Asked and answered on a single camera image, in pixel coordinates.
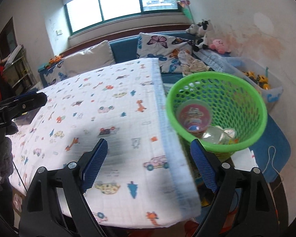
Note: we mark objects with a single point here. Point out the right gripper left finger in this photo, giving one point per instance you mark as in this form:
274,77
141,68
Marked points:
55,205

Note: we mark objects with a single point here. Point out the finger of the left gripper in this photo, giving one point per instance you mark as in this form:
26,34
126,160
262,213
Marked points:
16,106

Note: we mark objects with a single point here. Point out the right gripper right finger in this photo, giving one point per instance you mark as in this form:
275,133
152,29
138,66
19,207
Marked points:
242,204

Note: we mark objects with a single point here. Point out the clear plastic bottle yellow label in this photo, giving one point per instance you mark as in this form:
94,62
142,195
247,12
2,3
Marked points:
218,135

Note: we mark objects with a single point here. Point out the red plastic noodle cup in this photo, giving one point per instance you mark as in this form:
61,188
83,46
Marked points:
195,116

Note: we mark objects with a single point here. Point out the grey gloved hand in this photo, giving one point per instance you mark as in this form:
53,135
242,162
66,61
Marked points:
6,157

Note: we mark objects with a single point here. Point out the dark colourful box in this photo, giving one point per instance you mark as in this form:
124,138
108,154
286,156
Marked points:
26,118

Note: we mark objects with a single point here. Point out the metal shelf rack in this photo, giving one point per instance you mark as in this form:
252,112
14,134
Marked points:
16,71

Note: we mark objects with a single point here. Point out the blue floor mat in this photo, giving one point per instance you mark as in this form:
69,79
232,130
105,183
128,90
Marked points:
272,151

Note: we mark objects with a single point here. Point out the orange toy on sofa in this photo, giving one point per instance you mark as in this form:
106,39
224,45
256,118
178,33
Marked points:
55,59

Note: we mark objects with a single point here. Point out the small butterfly pillow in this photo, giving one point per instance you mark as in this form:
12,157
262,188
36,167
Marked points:
54,74

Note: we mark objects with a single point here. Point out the cartoon printed white tablecloth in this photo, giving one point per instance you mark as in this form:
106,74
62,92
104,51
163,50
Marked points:
145,180

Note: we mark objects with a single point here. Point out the green plastic mesh basket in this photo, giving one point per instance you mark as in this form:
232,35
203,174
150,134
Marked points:
232,102

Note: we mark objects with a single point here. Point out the grey white cushion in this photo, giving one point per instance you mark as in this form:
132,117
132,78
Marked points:
89,59

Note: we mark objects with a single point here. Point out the clear plastic toy bin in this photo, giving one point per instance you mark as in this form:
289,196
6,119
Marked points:
237,65

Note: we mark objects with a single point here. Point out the yellow toy truck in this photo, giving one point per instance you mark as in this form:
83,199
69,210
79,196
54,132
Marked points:
260,80

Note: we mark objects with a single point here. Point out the blue sofa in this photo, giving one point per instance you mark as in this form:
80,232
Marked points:
123,49

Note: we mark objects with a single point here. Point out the crumpled patterned cloth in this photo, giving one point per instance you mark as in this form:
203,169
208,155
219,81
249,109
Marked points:
191,65

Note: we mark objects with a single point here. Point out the butterfly print pillow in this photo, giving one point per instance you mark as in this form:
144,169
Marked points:
165,48

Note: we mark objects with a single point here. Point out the pink plush toy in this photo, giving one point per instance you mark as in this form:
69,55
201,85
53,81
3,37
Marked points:
219,46

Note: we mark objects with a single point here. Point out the cow plush toy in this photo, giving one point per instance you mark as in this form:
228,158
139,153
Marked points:
205,30

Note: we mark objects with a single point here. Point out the grey plush toy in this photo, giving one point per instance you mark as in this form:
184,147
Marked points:
193,29

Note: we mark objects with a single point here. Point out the colourful pinwheel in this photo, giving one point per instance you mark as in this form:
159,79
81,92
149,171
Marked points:
185,6

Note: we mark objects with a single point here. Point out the window with green frame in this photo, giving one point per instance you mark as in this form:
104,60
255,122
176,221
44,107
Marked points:
84,14

